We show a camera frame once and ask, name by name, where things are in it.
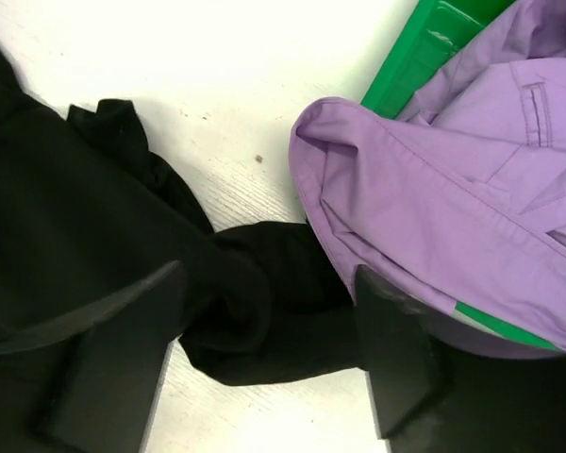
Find green plastic bin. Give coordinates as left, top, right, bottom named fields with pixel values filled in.
left=361, top=1, right=559, bottom=354

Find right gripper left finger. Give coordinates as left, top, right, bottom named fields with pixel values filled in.
left=0, top=261, right=185, bottom=452

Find black trousers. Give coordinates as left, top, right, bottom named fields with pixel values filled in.
left=0, top=50, right=362, bottom=386

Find purple trousers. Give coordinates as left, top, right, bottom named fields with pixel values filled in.
left=289, top=1, right=566, bottom=359

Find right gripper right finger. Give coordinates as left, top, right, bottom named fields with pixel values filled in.
left=355, top=265, right=566, bottom=452

